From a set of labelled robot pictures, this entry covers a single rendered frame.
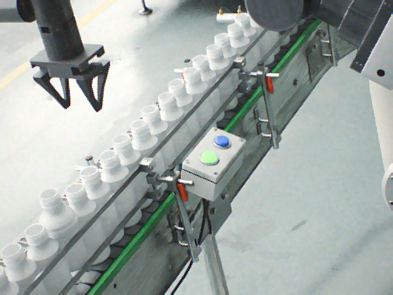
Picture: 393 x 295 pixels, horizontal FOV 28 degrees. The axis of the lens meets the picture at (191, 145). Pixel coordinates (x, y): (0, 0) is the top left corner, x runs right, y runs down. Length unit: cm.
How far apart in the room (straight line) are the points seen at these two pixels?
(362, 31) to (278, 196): 245
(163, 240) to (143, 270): 9
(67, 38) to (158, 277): 68
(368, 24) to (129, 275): 84
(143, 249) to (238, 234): 159
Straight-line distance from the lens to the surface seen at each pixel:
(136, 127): 170
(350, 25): 97
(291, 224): 322
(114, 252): 161
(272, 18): 99
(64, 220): 147
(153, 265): 169
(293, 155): 363
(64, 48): 121
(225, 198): 191
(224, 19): 236
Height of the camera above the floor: 194
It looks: 30 degrees down
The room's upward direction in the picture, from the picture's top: 14 degrees counter-clockwise
